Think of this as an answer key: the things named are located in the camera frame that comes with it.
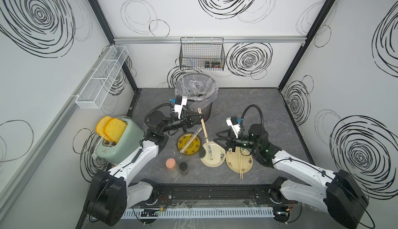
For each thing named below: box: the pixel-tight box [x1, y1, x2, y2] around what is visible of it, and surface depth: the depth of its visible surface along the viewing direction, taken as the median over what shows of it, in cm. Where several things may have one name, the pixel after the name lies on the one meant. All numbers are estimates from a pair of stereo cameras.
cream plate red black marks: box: [225, 146, 254, 174], surface depth 84 cm
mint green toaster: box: [95, 116, 145, 165], surface depth 77 cm
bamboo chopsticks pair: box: [238, 149, 244, 180], surface depth 82 cm
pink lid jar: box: [165, 158, 177, 171], surface depth 75 cm
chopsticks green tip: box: [197, 107, 213, 160], surface depth 69 cm
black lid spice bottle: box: [178, 161, 189, 177], surface depth 75 cm
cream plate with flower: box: [200, 140, 226, 168], surface depth 84 cm
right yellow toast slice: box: [104, 118, 127, 144], surface depth 77 cm
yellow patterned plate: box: [177, 133, 201, 156], surface depth 93 cm
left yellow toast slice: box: [95, 116, 112, 142], surface depth 76 cm
